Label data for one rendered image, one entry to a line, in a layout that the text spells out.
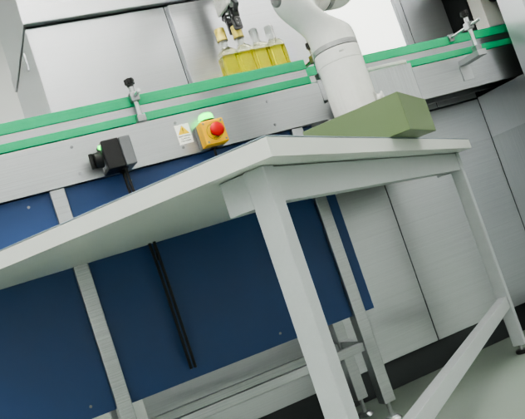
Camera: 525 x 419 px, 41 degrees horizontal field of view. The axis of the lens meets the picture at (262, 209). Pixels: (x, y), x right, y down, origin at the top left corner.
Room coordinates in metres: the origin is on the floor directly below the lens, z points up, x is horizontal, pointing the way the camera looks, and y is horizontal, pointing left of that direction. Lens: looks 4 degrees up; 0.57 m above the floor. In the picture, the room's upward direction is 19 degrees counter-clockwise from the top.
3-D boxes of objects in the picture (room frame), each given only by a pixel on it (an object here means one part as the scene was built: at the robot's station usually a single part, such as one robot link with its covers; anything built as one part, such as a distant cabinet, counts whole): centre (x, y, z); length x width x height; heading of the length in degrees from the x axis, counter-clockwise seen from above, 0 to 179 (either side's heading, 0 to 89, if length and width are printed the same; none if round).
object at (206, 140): (1.99, 0.07, 0.96); 0.07 x 0.07 x 0.07; 24
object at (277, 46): (2.33, -0.21, 1.16); 0.06 x 0.06 x 0.21; 25
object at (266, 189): (1.80, -0.33, 0.36); 1.51 x 0.09 x 0.71; 153
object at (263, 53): (2.31, -0.16, 1.16); 0.06 x 0.06 x 0.21; 24
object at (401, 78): (2.21, -0.43, 0.92); 0.27 x 0.17 x 0.15; 24
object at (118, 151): (1.88, 0.33, 0.96); 0.08 x 0.08 x 0.08; 24
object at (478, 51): (2.48, -0.88, 1.07); 0.17 x 0.05 x 0.23; 24
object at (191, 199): (2.11, 0.28, 0.73); 1.58 x 1.52 x 0.04; 153
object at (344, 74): (1.81, -0.31, 0.93); 0.19 x 0.19 x 0.18
